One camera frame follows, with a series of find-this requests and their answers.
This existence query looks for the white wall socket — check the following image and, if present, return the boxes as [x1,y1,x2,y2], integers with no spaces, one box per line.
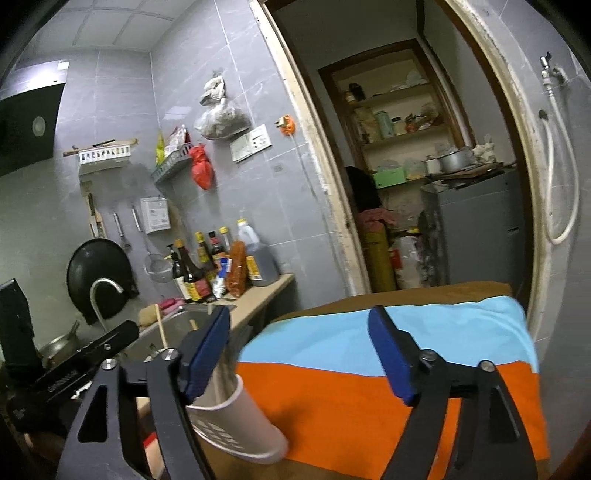
[249,124,273,153]

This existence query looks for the curved metal faucet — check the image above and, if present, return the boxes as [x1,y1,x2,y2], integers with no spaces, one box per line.
[89,278,125,333]

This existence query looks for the grey cabinet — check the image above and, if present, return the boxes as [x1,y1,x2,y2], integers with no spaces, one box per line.
[421,168,532,294]

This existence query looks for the metal cooking pot with ladle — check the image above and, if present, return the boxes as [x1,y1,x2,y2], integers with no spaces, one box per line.
[39,320,81,365]

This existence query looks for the white wall box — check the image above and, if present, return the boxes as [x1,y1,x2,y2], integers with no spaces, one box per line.
[139,196,171,234]

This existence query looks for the white and blue salt bag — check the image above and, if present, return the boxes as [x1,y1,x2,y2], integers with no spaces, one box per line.
[212,257,232,298]

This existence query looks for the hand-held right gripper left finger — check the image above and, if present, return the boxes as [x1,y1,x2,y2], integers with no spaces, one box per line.
[55,305,232,480]

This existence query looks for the beige kitchen counter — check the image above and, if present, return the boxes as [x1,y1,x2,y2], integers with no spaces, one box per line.
[222,273,296,333]

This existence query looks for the red and white packet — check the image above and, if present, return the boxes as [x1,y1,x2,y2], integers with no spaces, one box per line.
[166,124,188,155]

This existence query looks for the white wall utensil rack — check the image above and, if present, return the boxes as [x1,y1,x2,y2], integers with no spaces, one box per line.
[78,144,132,167]

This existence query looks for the wooden shelf unit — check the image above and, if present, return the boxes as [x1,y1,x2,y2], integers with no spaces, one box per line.
[318,39,476,185]

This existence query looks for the metal wall tap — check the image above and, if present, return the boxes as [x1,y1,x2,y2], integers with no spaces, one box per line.
[539,52,568,86]

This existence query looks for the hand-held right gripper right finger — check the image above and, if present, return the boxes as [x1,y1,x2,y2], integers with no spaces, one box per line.
[367,305,539,480]

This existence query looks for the metal mesh strainer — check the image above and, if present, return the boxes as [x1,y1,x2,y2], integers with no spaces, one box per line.
[131,205,174,283]

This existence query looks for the hanging wooden spatula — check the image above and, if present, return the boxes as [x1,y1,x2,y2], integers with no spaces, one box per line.
[85,182,107,238]

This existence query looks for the green box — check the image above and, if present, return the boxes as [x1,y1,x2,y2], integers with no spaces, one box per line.
[372,167,407,189]

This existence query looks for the black wok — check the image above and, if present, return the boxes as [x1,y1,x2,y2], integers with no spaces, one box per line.
[66,237,140,326]

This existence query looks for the hanging metal spatula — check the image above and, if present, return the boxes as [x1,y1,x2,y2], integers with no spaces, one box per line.
[113,211,132,252]

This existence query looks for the wooden chopstick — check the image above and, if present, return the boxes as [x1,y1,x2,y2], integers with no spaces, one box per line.
[154,304,169,349]

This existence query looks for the yellow gas cylinder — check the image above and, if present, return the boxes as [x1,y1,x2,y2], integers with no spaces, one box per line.
[360,222,398,292]

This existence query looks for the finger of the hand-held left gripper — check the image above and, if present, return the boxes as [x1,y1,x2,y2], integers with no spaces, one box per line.
[34,320,140,394]

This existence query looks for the stainless steel sink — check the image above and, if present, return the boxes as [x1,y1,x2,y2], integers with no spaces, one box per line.
[124,302,238,365]

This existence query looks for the large dark liquid jug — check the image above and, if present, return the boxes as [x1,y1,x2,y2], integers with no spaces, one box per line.
[235,218,280,287]

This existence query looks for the dark hanging jacket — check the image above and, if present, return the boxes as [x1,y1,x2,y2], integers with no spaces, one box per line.
[345,166,384,215]

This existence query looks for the white crumpled rag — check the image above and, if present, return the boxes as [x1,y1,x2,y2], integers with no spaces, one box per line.
[471,135,497,163]

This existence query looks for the red plastic bag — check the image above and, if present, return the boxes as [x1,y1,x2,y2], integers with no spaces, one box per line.
[189,144,215,191]

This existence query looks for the white crumpled bag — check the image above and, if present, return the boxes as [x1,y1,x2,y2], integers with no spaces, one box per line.
[199,71,227,104]

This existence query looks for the metal wire wall shelf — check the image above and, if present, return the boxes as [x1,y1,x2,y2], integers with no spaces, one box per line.
[152,143,195,185]

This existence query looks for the tall dark yellow-cap bottle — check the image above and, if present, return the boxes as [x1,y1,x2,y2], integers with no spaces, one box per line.
[194,232,215,278]

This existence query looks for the pink rag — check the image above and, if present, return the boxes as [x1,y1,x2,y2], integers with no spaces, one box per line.
[358,207,400,232]

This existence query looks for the red chili powder bag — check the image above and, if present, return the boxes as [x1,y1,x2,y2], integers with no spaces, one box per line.
[228,241,250,297]

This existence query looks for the perforated utensil holder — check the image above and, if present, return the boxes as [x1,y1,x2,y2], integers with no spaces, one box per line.
[185,374,289,464]

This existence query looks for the black range hood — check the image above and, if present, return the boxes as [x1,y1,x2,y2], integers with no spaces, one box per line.
[0,60,70,178]

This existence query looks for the white power cable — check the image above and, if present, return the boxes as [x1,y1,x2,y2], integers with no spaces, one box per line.
[293,134,324,241]

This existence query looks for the white hose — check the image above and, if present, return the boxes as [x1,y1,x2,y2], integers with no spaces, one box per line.
[538,76,580,245]

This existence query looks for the clear bag of dried goods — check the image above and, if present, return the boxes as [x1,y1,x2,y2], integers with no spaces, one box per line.
[194,97,252,140]

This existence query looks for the blue orange striped cloth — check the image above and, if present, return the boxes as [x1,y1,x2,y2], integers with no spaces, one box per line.
[203,281,550,480]

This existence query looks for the translucent plastic bag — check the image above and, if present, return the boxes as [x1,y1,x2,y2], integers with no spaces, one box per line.
[392,233,428,289]

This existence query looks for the white light switch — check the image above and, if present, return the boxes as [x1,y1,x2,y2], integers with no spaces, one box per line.
[230,136,252,163]

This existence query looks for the wooden door frame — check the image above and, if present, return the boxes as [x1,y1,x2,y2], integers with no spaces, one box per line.
[249,0,555,333]

